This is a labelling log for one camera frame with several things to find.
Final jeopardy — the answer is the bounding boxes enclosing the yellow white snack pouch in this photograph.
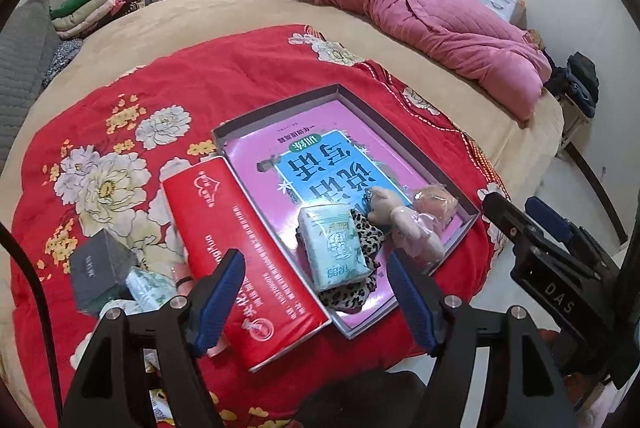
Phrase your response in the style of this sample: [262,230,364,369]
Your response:
[125,266,176,312]

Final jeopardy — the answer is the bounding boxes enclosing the leopard print scrunchie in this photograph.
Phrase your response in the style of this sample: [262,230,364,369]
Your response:
[296,204,385,313]

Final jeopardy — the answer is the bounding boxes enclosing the bagged beige sponge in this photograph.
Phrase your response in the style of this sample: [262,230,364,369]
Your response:
[412,184,459,232]

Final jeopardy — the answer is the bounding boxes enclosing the beige bear pink dress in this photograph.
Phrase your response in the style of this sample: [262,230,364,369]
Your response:
[367,186,446,269]

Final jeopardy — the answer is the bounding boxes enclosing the mint green tissue packet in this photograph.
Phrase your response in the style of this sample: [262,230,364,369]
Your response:
[298,204,371,292]

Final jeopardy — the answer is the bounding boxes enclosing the red tissue pack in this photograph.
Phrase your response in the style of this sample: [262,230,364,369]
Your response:
[162,157,330,372]

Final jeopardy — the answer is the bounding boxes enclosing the white floral scrunchie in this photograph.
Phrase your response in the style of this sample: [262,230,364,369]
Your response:
[99,299,144,320]

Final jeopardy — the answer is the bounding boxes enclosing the beige bed sheet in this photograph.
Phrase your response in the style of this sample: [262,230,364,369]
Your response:
[1,0,563,427]

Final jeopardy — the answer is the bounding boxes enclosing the dark grey small box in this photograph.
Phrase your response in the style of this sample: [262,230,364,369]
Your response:
[70,230,138,316]

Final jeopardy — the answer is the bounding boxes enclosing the dark shallow box tray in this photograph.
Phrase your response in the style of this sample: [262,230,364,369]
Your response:
[210,82,483,342]

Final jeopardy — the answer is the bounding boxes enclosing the dark clothes on chair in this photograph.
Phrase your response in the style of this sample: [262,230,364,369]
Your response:
[544,51,600,119]

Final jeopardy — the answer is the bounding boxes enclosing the pink quilted duvet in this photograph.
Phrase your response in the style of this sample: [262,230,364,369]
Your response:
[264,0,554,123]

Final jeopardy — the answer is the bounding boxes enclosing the red floral blanket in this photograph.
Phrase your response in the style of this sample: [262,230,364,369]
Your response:
[8,23,511,428]

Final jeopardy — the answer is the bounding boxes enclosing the grey quilted headboard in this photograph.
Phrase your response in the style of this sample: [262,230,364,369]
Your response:
[0,0,61,167]

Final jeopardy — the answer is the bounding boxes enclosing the stack of folded blankets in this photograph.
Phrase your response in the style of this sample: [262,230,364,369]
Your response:
[50,0,160,40]

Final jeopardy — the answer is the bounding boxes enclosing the black cable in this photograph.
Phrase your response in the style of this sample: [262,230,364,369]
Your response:
[0,221,65,428]

